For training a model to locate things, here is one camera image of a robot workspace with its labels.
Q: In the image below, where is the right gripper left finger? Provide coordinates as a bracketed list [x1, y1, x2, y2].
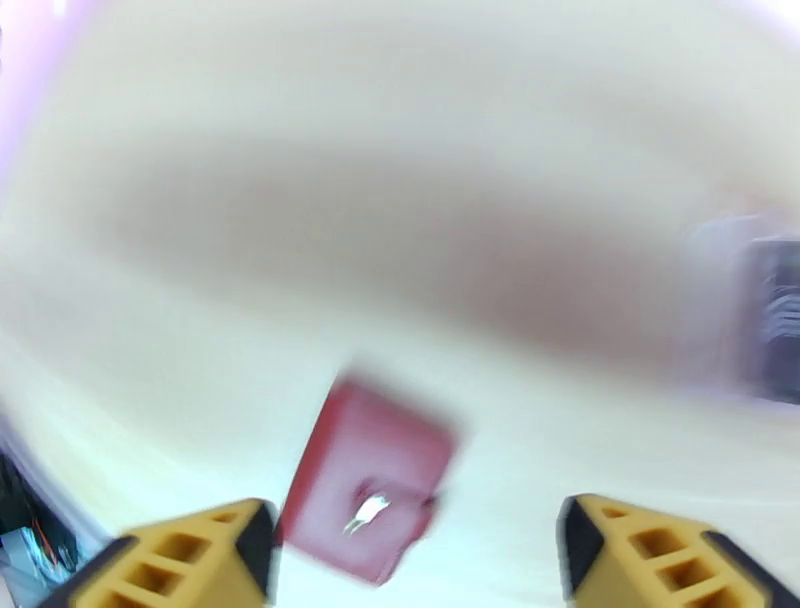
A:
[37, 497, 280, 608]

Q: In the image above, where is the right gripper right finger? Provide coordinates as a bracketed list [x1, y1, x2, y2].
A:
[557, 493, 800, 608]

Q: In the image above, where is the red leather card holder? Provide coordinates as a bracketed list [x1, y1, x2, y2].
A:
[277, 373, 465, 587]

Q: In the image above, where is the clear plastic card box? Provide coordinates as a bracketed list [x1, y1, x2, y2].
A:
[686, 215, 800, 406]

